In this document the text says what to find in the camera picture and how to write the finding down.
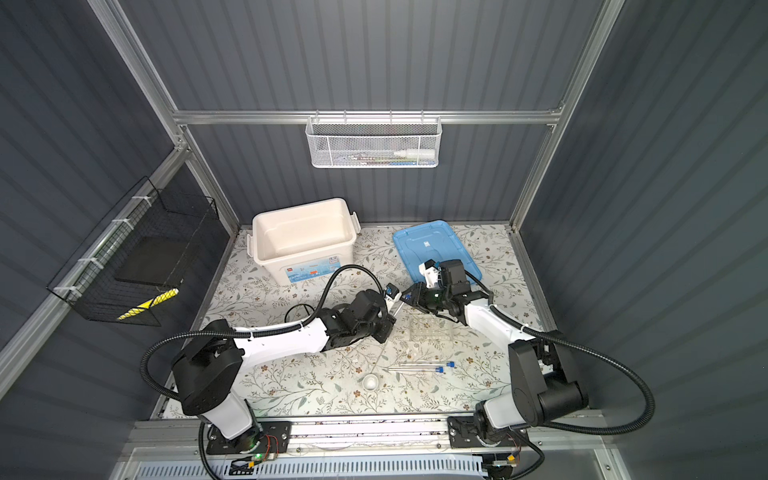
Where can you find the white wire mesh basket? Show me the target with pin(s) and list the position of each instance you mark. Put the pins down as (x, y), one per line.
(348, 145)

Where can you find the yellow black striped tape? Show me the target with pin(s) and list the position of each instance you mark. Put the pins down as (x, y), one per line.
(147, 305)

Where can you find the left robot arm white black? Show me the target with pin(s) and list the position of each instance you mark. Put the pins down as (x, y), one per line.
(206, 368)

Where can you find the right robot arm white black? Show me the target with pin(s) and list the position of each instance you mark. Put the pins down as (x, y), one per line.
(545, 380)

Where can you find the white bottle in basket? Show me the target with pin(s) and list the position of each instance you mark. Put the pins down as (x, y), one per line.
(418, 155)

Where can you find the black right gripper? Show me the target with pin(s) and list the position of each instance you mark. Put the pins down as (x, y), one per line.
(418, 299)

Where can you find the black wire ring stand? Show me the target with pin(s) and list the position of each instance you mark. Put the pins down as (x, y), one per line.
(298, 312)

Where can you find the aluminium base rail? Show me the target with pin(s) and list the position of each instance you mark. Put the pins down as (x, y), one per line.
(383, 446)

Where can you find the blue plastic box lid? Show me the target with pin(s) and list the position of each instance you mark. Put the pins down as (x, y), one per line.
(434, 240)

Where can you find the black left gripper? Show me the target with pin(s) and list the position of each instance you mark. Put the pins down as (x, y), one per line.
(387, 327)

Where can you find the black wire wall basket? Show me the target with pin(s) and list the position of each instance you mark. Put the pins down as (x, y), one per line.
(146, 250)

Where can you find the white plastic storage box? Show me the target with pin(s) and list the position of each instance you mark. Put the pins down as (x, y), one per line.
(304, 242)

